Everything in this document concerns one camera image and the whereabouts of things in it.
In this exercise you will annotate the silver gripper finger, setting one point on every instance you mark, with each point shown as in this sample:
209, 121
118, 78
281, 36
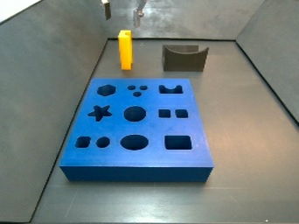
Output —
106, 8
138, 12

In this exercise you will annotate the yellow arch block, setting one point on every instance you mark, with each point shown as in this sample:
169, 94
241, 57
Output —
125, 49

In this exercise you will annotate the black curved fixture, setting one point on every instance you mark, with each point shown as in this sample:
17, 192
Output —
184, 58

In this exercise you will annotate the blue shape sorter block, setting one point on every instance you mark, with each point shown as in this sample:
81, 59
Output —
137, 133

